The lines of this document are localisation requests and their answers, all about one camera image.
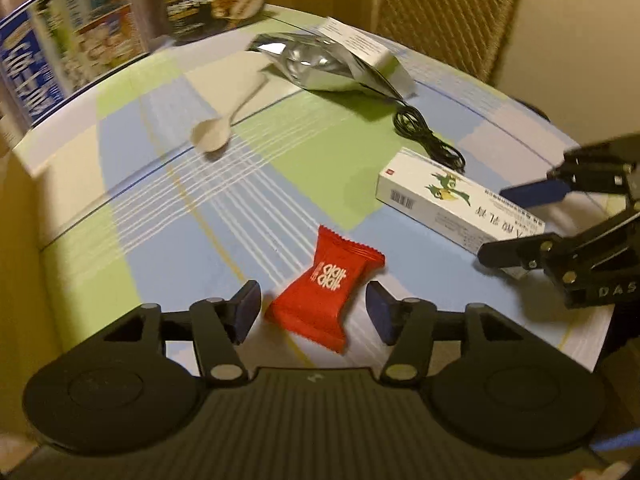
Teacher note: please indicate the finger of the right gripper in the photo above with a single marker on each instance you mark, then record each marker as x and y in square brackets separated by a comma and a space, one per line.
[609, 171]
[530, 254]

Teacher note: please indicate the blue milk carton box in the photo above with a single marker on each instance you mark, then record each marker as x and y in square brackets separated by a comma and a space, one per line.
[53, 50]

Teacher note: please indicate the beige plastic spoon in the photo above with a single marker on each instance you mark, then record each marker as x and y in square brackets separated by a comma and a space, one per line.
[214, 134]

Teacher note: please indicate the red candy wrapper packet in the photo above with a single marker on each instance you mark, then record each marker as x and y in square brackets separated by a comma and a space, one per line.
[311, 306]

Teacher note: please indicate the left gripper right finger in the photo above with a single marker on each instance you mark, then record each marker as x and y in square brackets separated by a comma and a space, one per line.
[407, 325]

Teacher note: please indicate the black instant rice bowl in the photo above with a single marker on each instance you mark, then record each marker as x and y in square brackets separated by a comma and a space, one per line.
[193, 20]

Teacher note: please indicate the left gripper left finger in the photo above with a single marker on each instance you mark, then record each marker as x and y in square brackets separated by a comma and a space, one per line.
[218, 326]

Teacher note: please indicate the woven wicker chair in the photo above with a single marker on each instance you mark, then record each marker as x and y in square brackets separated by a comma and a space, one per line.
[468, 35]

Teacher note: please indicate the checked blue green tablecloth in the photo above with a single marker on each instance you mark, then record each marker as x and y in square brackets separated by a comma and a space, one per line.
[130, 213]

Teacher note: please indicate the white green medicine box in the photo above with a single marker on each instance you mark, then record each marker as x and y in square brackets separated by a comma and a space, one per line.
[371, 52]

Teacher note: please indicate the silver foil pouch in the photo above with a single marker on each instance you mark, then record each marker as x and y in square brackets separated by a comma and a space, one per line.
[316, 63]

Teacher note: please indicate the white ointment tube box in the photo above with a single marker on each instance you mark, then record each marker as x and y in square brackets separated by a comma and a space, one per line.
[450, 204]

